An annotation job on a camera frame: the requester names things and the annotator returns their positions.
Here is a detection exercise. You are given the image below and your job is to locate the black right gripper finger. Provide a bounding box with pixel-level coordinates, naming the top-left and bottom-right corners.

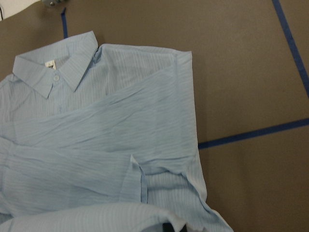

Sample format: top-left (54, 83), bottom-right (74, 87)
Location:
top-left (162, 222), bottom-right (175, 232)

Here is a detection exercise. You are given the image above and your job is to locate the light blue button shirt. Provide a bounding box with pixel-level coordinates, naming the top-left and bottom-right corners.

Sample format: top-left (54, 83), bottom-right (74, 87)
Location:
top-left (0, 32), bottom-right (231, 232)

